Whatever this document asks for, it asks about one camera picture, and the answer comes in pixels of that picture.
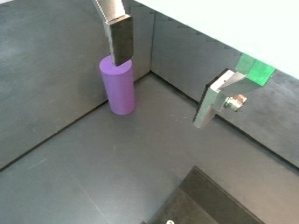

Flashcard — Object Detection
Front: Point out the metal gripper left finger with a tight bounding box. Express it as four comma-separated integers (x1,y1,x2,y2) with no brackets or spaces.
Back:
92,0,133,66

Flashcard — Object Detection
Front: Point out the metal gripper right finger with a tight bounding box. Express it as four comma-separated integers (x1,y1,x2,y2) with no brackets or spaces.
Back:
192,53,276,129

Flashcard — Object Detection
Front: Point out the purple cylinder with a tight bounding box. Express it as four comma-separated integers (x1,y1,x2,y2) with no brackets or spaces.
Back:
99,56,136,115

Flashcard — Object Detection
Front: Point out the dark grey curved block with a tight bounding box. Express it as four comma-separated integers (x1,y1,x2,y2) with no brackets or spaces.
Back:
140,166,266,224

